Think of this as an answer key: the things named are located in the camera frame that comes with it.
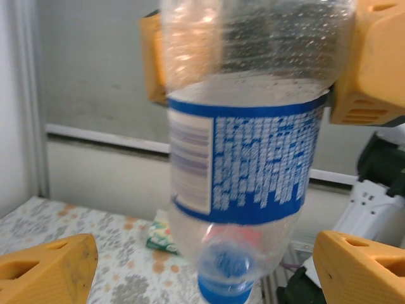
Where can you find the pepsi label clear bottle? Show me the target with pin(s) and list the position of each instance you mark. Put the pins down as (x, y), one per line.
(253, 158)

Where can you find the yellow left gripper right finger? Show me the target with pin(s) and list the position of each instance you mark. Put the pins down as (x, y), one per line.
(364, 272)

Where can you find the patterned cloth pouch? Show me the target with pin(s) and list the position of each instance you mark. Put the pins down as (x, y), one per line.
(158, 237)

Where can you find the aluminium frame post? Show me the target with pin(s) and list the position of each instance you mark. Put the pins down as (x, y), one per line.
(31, 95)

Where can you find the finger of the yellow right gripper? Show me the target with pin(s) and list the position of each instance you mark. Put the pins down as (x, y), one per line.
(376, 63)
(153, 63)

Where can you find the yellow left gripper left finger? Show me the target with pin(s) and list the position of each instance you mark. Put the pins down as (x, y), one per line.
(47, 272)

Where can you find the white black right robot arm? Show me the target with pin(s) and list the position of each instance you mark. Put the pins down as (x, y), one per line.
(373, 209)

